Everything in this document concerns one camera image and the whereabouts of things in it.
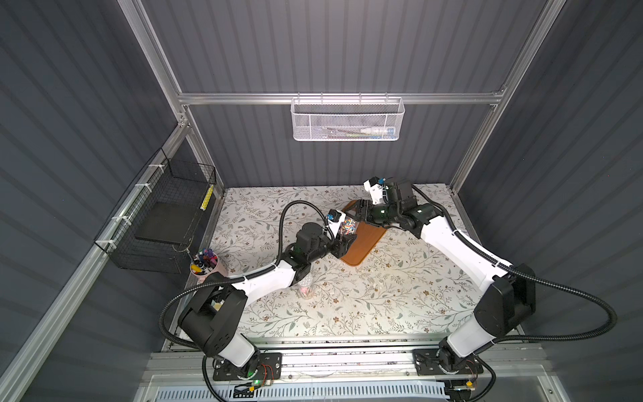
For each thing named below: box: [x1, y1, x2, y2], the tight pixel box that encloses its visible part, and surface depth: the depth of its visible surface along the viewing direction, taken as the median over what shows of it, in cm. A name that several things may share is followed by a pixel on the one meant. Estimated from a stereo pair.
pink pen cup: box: [190, 247, 228, 284], surface depth 84 cm
